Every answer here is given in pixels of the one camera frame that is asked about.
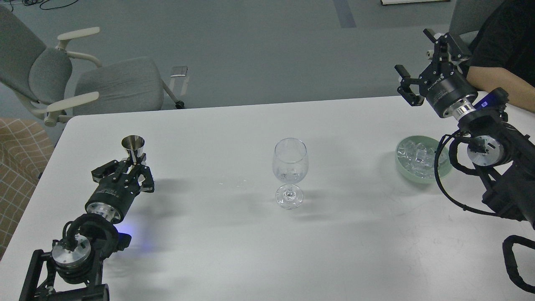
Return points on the steel double jigger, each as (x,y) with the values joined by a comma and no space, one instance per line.
(133,145)

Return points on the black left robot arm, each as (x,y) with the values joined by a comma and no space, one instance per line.
(72,270)

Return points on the grey office chair right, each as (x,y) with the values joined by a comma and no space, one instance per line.
(469,16)

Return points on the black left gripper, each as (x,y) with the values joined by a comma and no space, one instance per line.
(118,185)

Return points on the clear wine glass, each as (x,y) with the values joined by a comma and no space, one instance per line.
(290,166)

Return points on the green ice bowl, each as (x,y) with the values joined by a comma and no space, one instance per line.
(415,158)

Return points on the person forearm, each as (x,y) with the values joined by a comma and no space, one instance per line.
(520,93)

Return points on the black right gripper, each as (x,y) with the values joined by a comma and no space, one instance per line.
(441,83)

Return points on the grey office chair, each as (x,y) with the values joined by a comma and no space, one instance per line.
(469,16)
(55,84)

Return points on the checkered beige cushion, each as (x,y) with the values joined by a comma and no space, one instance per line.
(25,150)

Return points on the person black shirt torso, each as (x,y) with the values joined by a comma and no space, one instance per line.
(506,39)

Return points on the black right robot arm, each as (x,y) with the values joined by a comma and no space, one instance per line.
(485,144)

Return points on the grey office chair left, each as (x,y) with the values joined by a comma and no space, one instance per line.
(55,84)

